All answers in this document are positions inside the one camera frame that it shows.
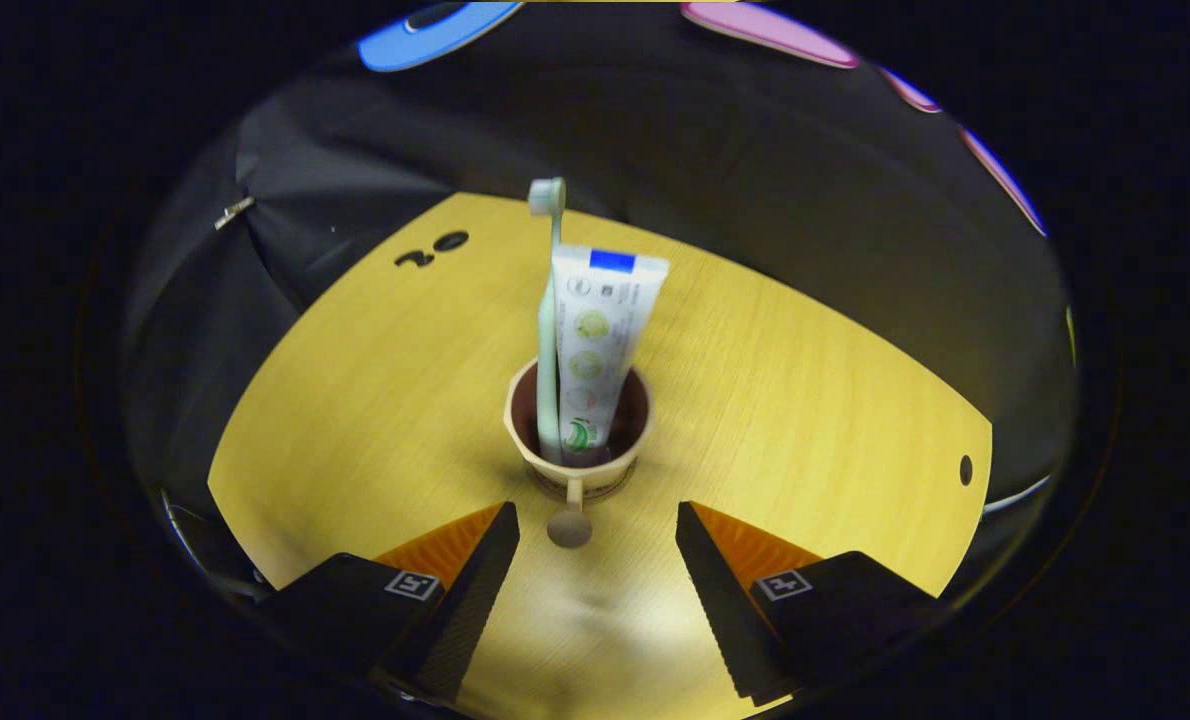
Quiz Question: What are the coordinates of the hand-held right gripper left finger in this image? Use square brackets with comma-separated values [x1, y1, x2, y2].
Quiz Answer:
[255, 502, 522, 703]

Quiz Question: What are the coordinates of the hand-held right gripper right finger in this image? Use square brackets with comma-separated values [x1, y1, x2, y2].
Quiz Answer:
[675, 501, 941, 706]

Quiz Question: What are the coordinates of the beige cup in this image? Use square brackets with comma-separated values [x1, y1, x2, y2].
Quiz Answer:
[503, 357, 654, 549]

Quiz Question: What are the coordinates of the pale green toothbrush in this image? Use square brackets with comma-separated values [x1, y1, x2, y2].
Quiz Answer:
[528, 177, 568, 466]

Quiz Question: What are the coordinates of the white toothpaste tube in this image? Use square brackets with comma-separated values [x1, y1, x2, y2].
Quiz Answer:
[538, 244, 671, 456]

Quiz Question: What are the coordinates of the wooden desktop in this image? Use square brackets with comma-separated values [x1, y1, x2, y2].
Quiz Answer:
[207, 192, 994, 720]

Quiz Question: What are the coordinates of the black backdrop cloth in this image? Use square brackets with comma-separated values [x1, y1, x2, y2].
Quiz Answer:
[120, 0, 1081, 601]

